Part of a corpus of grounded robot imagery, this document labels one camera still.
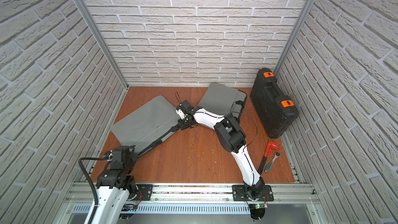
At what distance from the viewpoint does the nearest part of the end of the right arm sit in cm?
74

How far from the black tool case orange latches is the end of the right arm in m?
0.41

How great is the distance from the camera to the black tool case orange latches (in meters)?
0.75
